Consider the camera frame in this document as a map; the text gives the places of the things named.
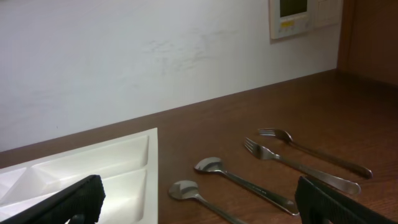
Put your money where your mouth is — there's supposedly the metal tablespoon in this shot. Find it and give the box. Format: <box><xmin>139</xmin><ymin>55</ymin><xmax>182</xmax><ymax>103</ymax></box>
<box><xmin>168</xmin><ymin>180</ymin><xmax>246</xmax><ymax>224</ymax></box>

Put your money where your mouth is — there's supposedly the white plastic cutlery tray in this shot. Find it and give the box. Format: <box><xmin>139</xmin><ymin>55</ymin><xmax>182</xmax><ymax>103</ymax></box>
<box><xmin>1</xmin><ymin>128</ymin><xmax>159</xmax><ymax>224</ymax></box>

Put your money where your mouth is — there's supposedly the metal fork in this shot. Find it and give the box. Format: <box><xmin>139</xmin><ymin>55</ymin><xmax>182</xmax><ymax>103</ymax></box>
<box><xmin>258</xmin><ymin>128</ymin><xmax>373</xmax><ymax>179</ymax></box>
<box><xmin>244</xmin><ymin>138</ymin><xmax>361</xmax><ymax>195</ymax></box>

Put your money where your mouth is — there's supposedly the metal tablespoon farther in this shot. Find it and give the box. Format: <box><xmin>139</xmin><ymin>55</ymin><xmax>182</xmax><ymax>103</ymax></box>
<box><xmin>194</xmin><ymin>157</ymin><xmax>299</xmax><ymax>216</ymax></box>

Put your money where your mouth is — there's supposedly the metal fork outer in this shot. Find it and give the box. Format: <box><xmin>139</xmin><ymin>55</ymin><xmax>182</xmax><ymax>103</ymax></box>
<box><xmin>258</xmin><ymin>128</ymin><xmax>373</xmax><ymax>179</ymax></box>

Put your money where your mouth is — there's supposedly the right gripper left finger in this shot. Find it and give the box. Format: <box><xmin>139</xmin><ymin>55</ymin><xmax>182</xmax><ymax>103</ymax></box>
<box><xmin>1</xmin><ymin>175</ymin><xmax>106</xmax><ymax>224</ymax></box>

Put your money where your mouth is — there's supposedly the white wall control panel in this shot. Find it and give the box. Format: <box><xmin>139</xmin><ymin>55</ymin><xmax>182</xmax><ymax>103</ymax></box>
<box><xmin>269</xmin><ymin>0</ymin><xmax>343</xmax><ymax>40</ymax></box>

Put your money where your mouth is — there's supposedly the metal fork inner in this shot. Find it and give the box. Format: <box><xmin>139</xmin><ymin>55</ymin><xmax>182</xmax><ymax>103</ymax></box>
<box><xmin>244</xmin><ymin>138</ymin><xmax>361</xmax><ymax>195</ymax></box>

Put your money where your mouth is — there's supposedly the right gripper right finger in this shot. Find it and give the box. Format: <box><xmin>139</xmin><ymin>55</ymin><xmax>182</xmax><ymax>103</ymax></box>
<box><xmin>295</xmin><ymin>176</ymin><xmax>395</xmax><ymax>224</ymax></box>

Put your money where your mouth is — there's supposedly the brown wooden side panel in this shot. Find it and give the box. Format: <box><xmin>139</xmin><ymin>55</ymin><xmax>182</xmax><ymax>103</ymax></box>
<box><xmin>337</xmin><ymin>0</ymin><xmax>397</xmax><ymax>86</ymax></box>

